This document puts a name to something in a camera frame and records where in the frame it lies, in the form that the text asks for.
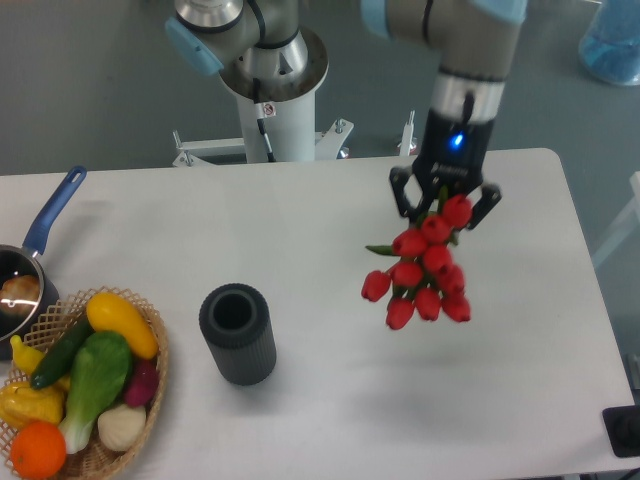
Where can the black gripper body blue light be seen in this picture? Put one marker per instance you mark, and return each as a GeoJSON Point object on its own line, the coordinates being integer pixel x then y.
{"type": "Point", "coordinates": [452, 155]}

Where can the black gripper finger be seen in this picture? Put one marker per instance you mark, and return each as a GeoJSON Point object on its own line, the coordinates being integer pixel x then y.
{"type": "Point", "coordinates": [491, 195]}
{"type": "Point", "coordinates": [399, 178]}

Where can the red tulip bouquet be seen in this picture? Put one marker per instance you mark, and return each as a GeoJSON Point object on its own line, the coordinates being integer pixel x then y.
{"type": "Point", "coordinates": [424, 280]}

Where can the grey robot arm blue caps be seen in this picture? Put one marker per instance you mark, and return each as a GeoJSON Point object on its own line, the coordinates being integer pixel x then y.
{"type": "Point", "coordinates": [476, 39]}

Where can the blue translucent container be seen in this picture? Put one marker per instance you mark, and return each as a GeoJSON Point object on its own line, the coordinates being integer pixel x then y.
{"type": "Point", "coordinates": [609, 49]}

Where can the dark grey ribbed vase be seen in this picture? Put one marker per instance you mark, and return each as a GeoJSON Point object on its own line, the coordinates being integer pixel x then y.
{"type": "Point", "coordinates": [235, 322]}

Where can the black device at edge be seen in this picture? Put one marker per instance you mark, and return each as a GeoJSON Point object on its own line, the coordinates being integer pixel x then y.
{"type": "Point", "coordinates": [622, 426]}

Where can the yellow squash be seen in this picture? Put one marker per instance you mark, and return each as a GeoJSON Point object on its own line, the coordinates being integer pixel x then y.
{"type": "Point", "coordinates": [107, 311]}

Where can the green bok choy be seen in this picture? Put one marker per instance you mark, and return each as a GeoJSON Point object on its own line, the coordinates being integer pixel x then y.
{"type": "Point", "coordinates": [98, 374]}

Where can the white garlic bulb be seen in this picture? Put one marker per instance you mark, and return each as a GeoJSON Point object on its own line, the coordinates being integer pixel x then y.
{"type": "Point", "coordinates": [119, 427]}

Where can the dark green cucumber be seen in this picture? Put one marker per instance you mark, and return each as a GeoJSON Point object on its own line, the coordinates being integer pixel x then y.
{"type": "Point", "coordinates": [59, 359]}

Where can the brown bread roll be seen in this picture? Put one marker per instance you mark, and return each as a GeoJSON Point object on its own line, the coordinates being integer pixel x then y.
{"type": "Point", "coordinates": [20, 295]}

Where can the yellow gourd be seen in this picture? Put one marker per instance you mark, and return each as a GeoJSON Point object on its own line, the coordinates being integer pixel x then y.
{"type": "Point", "coordinates": [21, 405]}

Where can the orange fruit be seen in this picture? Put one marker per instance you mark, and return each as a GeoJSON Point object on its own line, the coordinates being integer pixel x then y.
{"type": "Point", "coordinates": [38, 451]}

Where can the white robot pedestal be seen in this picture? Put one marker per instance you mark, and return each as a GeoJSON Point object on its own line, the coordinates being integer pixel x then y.
{"type": "Point", "coordinates": [275, 94]}

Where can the white metal frame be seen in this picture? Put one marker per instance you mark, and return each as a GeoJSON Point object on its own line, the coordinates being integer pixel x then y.
{"type": "Point", "coordinates": [621, 227]}

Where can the blue handled saucepan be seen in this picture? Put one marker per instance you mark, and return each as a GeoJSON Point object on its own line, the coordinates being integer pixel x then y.
{"type": "Point", "coordinates": [24, 260]}

